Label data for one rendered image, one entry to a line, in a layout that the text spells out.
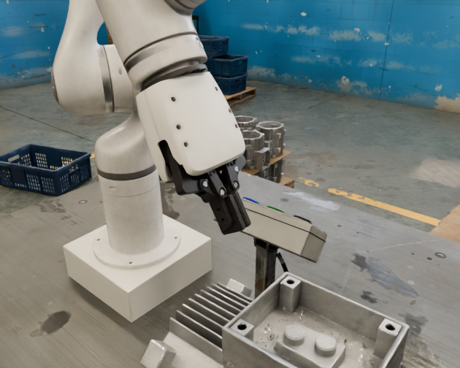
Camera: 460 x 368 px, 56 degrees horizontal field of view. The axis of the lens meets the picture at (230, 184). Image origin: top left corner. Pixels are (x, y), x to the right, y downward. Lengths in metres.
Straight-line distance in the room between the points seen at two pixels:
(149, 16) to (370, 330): 0.35
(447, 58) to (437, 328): 5.13
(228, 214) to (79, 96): 0.41
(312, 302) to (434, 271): 0.71
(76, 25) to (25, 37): 6.68
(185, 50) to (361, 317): 0.30
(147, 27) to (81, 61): 0.35
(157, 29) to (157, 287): 0.59
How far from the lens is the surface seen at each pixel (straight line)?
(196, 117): 0.44
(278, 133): 2.88
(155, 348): 0.44
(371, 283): 1.03
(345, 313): 0.42
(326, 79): 6.57
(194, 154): 0.42
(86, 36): 0.79
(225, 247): 1.10
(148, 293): 0.90
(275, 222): 0.66
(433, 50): 5.97
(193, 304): 0.46
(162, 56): 0.43
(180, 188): 0.42
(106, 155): 0.84
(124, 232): 0.91
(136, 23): 0.45
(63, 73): 0.78
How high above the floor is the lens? 1.40
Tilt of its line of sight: 25 degrees down
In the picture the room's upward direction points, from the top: straight up
